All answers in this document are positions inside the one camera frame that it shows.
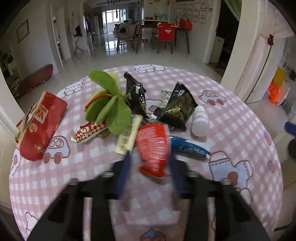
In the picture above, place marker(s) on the pink checkered tablecloth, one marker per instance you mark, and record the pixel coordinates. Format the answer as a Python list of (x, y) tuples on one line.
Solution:
[(241, 149)]

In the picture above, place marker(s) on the beige printed wrapper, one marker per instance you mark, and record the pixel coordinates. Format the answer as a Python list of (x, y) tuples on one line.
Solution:
[(126, 139)]

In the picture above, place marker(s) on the red beige snack box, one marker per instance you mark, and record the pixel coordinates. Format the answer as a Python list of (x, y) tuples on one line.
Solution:
[(37, 127)]

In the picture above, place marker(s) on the green leaf plush toy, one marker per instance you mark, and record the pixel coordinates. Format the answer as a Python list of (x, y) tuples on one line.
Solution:
[(109, 105)]

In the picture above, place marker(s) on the red snack wrapper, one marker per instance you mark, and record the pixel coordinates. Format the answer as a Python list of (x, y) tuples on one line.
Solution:
[(154, 147)]

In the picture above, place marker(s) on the wooden dining table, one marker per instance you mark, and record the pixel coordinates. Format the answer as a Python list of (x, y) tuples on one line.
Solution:
[(150, 24)]

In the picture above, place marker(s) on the black crumpled snack bag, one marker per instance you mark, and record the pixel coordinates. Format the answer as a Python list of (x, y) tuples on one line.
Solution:
[(135, 95)]

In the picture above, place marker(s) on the silver foil wrapper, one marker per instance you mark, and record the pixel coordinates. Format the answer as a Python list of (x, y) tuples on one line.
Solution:
[(166, 95)]

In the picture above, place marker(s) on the yellow box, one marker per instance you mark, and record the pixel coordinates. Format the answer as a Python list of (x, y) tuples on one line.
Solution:
[(279, 77)]

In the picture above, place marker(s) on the orange plastic crate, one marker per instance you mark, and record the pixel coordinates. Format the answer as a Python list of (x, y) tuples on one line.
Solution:
[(273, 91)]

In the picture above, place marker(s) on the dark red bench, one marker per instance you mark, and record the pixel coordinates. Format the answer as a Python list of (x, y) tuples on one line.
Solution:
[(38, 77)]

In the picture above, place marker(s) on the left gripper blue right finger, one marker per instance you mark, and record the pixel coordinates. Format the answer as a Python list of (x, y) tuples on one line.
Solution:
[(178, 174)]

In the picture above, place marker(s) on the red white checkered wrapper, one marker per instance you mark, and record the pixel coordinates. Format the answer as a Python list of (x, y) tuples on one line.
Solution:
[(87, 132)]

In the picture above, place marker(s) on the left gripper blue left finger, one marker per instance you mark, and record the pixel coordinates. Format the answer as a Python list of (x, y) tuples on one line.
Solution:
[(122, 170)]

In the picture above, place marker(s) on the red bag on table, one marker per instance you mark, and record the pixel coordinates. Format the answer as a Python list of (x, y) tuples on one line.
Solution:
[(184, 24)]

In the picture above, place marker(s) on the black gold snack bag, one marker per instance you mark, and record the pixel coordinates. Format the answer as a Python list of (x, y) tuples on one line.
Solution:
[(179, 108)]

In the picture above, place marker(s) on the white pill bottle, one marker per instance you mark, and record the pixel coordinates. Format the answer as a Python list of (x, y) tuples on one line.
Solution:
[(200, 122)]

